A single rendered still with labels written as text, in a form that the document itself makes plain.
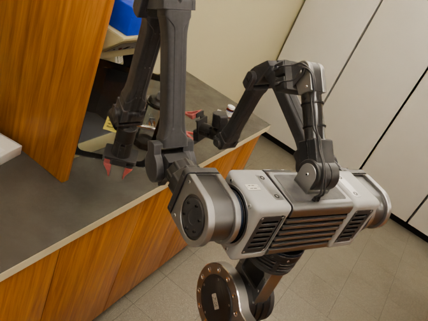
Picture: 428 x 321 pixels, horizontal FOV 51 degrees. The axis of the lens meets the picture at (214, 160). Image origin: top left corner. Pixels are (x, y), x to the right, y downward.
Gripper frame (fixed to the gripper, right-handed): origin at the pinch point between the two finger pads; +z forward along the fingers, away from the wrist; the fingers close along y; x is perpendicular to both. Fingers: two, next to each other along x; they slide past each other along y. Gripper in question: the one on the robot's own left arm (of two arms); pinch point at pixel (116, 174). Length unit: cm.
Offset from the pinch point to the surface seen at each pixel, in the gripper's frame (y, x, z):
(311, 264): -151, -104, 134
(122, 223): -6.8, -15.8, 38.6
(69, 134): 18.5, -14.7, 0.0
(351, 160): -209, -232, 117
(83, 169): 12.6, -22.8, 21.4
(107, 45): 12.2, -24.3, -30.8
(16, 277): 21.4, 24.9, 27.7
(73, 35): 22.6, -21.9, -32.1
